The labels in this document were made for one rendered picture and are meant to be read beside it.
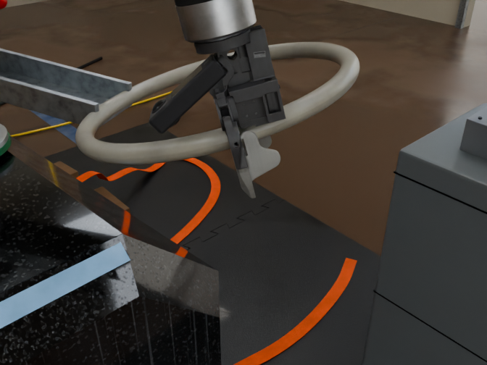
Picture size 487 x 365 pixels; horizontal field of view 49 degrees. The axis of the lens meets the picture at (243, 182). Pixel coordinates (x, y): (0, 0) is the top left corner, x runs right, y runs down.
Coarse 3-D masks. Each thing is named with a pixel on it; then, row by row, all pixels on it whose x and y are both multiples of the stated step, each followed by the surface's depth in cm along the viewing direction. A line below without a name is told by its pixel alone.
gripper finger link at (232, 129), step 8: (224, 112) 66; (224, 120) 65; (232, 128) 65; (232, 136) 65; (240, 136) 66; (232, 144) 65; (240, 144) 66; (232, 152) 66; (240, 152) 67; (240, 160) 67; (240, 168) 68
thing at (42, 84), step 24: (0, 72) 113; (24, 72) 112; (48, 72) 110; (72, 72) 107; (0, 96) 103; (24, 96) 100; (48, 96) 98; (72, 96) 97; (96, 96) 108; (72, 120) 99
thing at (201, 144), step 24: (288, 48) 104; (312, 48) 99; (336, 48) 92; (168, 72) 110; (120, 96) 103; (144, 96) 107; (312, 96) 73; (336, 96) 75; (96, 120) 94; (288, 120) 71; (96, 144) 78; (120, 144) 75; (144, 144) 72; (168, 144) 70; (192, 144) 69; (216, 144) 69
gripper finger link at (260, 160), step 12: (252, 132) 68; (252, 144) 68; (252, 156) 68; (264, 156) 68; (276, 156) 69; (252, 168) 69; (264, 168) 69; (240, 180) 69; (252, 180) 69; (252, 192) 70
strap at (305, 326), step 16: (192, 160) 283; (80, 176) 231; (112, 176) 250; (208, 176) 269; (208, 208) 245; (192, 224) 235; (176, 240) 224; (352, 272) 207; (336, 288) 200; (320, 304) 193; (304, 320) 186; (288, 336) 180; (272, 352) 174
